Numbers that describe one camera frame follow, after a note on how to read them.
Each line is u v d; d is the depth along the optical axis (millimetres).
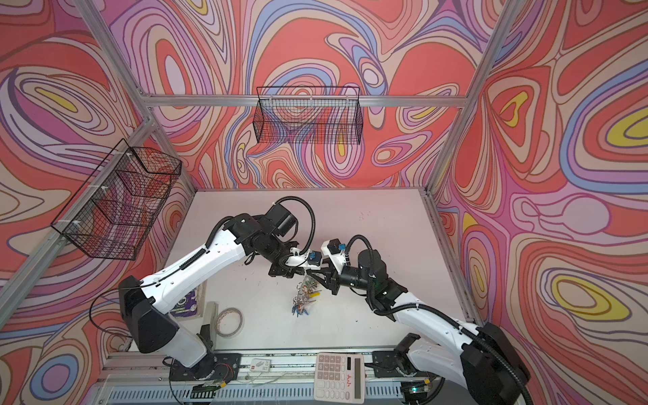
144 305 410
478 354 414
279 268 638
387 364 736
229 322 818
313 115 960
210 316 807
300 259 617
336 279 641
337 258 644
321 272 666
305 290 883
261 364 732
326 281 673
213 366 714
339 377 703
